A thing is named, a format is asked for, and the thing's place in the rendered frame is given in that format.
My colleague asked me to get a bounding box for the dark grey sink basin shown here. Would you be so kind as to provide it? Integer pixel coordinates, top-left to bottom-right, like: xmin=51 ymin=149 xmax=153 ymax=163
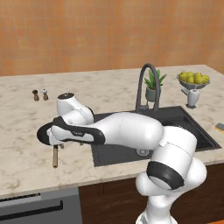
xmin=90 ymin=105 xmax=222 ymax=168

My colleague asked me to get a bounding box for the grey fruit bowl on stand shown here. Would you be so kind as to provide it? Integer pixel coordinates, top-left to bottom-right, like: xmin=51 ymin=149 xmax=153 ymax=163
xmin=176 ymin=73 xmax=211 ymax=109

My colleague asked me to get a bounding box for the grey dishwasher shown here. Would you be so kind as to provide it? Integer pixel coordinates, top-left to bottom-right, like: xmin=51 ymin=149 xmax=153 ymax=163
xmin=0 ymin=186 xmax=83 ymax=224

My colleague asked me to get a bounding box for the dark wood cupboard front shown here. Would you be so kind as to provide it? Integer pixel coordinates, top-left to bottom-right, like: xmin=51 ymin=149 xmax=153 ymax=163
xmin=78 ymin=162 xmax=224 ymax=224

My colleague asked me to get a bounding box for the white and brown salt shaker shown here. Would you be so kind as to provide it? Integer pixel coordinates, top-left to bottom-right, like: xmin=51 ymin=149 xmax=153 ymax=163
xmin=42 ymin=88 xmax=50 ymax=102

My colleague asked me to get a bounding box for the black dishwasher handle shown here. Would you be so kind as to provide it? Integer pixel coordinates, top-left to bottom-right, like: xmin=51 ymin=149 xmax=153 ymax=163
xmin=0 ymin=199 xmax=64 ymax=221

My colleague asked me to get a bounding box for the black pan with wooden handle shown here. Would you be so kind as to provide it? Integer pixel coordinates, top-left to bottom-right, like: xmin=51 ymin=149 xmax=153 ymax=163
xmin=37 ymin=122 xmax=60 ymax=169

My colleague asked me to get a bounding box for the dark grey arched tap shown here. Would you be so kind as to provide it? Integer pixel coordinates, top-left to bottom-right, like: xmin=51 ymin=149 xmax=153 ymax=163
xmin=135 ymin=62 xmax=162 ymax=114

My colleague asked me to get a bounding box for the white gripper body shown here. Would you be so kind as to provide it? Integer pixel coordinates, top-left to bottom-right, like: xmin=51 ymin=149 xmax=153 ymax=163
xmin=48 ymin=137 xmax=66 ymax=150

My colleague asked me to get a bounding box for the brown pepper shaker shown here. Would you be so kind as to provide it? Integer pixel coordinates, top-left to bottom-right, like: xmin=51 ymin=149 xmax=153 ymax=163
xmin=31 ymin=89 xmax=40 ymax=102

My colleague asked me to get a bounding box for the green plant in grey pot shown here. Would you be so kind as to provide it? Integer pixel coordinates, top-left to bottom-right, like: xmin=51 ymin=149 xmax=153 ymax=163
xmin=143 ymin=68 xmax=168 ymax=103

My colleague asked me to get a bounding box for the yellow sponge with dark top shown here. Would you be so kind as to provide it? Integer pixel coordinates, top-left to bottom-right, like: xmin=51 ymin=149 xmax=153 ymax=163
xmin=214 ymin=122 xmax=224 ymax=133

